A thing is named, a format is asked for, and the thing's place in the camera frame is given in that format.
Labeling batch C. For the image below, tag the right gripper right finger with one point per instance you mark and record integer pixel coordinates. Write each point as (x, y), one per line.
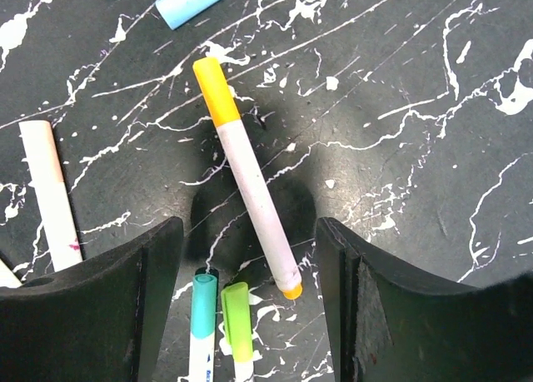
(388, 320)

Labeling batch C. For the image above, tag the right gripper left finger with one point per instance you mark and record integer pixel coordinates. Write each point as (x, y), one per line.
(100, 320)

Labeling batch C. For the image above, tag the pale blue pen cap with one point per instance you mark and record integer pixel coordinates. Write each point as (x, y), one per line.
(178, 12)

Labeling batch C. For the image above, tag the tan cap marker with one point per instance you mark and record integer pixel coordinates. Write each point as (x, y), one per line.
(51, 193)

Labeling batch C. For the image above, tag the yellow cap marker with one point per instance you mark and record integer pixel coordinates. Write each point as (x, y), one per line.
(248, 175)

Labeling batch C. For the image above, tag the green cap marker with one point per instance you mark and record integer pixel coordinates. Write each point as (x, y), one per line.
(238, 329)

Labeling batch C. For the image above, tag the teal cap marker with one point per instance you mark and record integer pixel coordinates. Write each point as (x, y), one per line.
(202, 328)

